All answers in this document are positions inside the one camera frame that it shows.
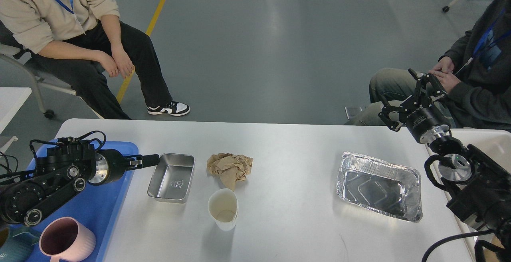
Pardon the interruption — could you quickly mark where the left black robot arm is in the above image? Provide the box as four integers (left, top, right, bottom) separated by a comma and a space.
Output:
0, 132, 160, 227

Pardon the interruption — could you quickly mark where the person in beige hoodie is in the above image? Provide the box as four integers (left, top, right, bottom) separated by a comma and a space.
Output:
0, 0, 190, 119

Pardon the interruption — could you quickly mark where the black cable bundle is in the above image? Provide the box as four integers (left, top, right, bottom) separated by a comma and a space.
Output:
0, 150, 18, 183

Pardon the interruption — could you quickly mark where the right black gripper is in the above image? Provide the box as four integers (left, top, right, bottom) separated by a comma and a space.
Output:
378, 68, 450, 144

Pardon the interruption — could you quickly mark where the stainless steel rectangular tray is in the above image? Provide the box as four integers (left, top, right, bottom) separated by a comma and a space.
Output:
147, 153, 195, 204

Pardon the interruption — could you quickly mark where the aluminium foil tray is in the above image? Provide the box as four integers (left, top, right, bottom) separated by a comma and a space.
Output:
336, 152, 423, 223

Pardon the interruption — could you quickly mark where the white paper cup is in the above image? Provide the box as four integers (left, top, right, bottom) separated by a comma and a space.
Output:
208, 189, 238, 231

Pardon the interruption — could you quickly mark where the person in grey hoodie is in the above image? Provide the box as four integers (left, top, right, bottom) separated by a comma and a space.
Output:
345, 0, 511, 131

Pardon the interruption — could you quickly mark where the teal mug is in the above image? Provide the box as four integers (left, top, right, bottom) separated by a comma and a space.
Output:
0, 226, 41, 262

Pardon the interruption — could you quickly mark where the grey office chair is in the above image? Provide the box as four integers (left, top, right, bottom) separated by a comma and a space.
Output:
0, 20, 104, 119

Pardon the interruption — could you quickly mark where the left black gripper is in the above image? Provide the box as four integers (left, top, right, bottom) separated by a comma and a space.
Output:
88, 149, 160, 186

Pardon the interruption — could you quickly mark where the blue plastic tray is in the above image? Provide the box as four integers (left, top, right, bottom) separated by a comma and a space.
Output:
26, 141, 139, 262

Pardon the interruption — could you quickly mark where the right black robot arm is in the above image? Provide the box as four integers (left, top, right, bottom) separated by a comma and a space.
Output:
378, 69, 511, 262

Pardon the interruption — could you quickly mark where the crumpled brown paper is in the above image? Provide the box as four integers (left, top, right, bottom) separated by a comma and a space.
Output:
206, 153, 254, 191

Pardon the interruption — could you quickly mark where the pink mug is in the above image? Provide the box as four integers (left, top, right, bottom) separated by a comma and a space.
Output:
39, 217, 96, 262

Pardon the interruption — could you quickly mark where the white side table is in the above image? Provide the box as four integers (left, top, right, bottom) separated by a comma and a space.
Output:
0, 87, 32, 133

